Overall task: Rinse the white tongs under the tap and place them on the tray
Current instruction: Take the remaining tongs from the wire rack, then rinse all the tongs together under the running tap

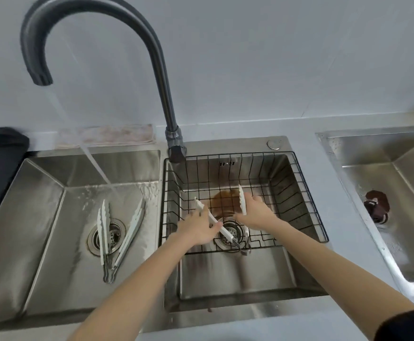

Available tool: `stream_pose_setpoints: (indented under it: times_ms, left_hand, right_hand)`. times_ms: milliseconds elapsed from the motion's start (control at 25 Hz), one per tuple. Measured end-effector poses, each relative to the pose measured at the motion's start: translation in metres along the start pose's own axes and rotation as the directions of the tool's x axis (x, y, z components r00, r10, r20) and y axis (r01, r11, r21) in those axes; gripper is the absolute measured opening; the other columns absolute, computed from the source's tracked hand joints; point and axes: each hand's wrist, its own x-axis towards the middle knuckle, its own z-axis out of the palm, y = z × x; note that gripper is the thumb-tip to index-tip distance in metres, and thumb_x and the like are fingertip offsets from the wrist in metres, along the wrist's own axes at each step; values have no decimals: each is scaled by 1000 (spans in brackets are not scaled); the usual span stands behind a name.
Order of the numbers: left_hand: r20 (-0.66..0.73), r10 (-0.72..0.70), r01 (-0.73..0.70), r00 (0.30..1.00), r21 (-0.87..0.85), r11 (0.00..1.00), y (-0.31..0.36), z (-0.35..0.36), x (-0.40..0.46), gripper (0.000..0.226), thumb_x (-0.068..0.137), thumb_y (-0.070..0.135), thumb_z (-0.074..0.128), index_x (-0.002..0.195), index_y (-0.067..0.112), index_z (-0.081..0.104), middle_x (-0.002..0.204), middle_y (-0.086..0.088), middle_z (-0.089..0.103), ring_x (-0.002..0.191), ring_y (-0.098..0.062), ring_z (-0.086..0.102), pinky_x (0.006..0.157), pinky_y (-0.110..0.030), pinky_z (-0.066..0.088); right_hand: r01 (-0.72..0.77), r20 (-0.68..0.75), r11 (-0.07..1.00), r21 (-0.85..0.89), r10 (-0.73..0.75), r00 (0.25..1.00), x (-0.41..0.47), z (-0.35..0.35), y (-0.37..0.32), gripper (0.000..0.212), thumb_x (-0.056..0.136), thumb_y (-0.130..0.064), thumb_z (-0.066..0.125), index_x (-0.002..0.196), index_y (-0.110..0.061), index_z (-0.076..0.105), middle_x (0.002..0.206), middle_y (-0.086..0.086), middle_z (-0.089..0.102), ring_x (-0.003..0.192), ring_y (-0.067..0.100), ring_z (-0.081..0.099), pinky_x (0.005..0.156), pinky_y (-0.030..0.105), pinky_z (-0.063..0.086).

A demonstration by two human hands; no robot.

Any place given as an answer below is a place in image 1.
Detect person's right hand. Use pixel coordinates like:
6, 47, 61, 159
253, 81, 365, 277
233, 193, 282, 231

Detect person's left hand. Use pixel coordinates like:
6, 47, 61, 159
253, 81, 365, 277
175, 206, 225, 245

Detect white tongs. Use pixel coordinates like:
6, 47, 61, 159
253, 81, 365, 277
194, 183, 252, 257
109, 197, 146, 278
97, 199, 117, 284

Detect black wire basket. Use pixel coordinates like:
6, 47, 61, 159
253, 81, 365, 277
159, 151, 329, 255

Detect person's left forearm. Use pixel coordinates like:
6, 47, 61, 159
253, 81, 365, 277
66, 237, 207, 341

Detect person's right forearm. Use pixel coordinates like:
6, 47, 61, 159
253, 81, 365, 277
267, 220, 414, 341

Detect round metal drain strainer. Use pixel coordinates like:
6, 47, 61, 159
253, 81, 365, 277
214, 218, 250, 251
87, 219, 126, 257

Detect brown drain stopper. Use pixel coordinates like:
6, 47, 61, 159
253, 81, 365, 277
363, 189, 391, 224

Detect pink dish cloth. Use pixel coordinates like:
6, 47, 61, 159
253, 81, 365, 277
56, 124, 157, 149

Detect stainless steel single sink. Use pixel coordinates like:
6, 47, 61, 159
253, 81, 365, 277
315, 126, 414, 308

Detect stainless steel double sink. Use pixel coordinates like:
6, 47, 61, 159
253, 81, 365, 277
0, 135, 330, 334

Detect dark grey gooseneck faucet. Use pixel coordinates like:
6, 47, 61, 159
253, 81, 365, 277
19, 0, 187, 164

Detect dark navy garment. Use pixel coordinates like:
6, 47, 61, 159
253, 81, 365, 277
374, 305, 414, 341

